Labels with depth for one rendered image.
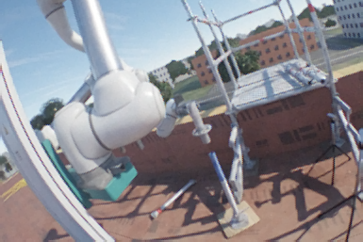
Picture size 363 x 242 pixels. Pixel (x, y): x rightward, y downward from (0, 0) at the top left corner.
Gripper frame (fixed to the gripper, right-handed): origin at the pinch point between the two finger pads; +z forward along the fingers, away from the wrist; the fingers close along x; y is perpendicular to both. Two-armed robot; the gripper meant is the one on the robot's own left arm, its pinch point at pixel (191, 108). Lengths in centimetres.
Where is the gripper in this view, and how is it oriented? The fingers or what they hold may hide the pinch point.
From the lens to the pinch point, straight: 106.7
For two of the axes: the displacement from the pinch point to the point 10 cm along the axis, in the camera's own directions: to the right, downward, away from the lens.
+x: -8.3, 4.5, -3.2
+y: 4.0, 8.9, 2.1
